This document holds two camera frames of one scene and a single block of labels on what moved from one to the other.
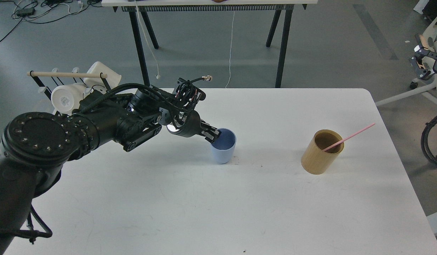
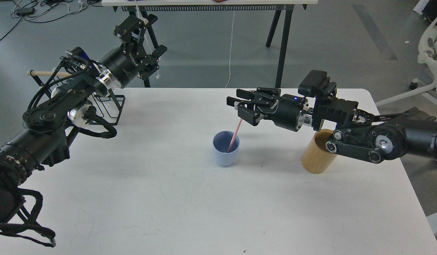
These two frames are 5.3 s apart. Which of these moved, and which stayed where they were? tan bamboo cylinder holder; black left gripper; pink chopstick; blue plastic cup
Moved: black left gripper; pink chopstick
Stayed: blue plastic cup; tan bamboo cylinder holder
